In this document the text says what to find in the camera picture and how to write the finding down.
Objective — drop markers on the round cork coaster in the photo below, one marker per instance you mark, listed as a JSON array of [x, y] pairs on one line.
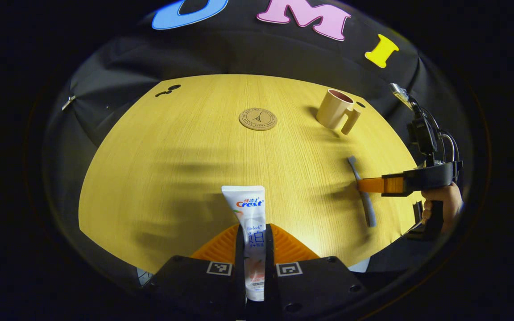
[[258, 119]]

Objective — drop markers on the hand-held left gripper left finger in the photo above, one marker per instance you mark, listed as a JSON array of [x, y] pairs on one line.
[[194, 285]]

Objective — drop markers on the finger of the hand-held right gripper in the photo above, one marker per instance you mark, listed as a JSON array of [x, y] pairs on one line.
[[391, 184]]

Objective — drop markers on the white toothpaste tube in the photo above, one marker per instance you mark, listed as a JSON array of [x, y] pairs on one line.
[[250, 209]]

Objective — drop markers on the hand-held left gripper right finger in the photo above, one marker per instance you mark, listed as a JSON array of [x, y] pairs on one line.
[[319, 285]]

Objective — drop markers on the black backdrop cloth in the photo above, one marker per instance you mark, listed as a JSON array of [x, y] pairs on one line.
[[261, 49]]

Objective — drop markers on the light blue toothbrush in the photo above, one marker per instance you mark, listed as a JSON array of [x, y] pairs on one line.
[[366, 205]]

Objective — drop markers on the silver metal clip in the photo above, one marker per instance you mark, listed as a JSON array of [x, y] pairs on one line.
[[68, 102]]

